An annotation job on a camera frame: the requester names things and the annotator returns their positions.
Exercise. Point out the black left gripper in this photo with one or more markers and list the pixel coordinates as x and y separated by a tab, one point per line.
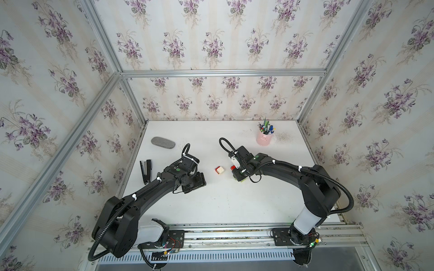
201	182

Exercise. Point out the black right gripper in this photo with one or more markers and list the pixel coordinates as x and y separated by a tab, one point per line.
235	174

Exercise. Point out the white lego brick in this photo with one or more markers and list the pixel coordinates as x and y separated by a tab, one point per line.
220	170

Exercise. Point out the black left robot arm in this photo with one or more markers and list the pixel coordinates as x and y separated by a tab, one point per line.
117	227

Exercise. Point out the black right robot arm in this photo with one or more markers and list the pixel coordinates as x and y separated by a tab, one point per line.
322	195

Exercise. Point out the pink pen cup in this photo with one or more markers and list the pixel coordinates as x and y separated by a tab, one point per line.
264	139

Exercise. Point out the black stapler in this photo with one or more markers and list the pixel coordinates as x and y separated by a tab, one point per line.
146	167

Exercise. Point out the grey oval eraser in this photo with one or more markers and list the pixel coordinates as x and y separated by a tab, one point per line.
163	142

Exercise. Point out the pens in cup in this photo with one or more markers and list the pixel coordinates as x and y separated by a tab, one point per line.
265	127

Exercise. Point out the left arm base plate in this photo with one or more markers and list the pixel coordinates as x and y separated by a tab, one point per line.
171	240

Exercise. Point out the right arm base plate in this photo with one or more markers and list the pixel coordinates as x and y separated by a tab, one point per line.
292	237

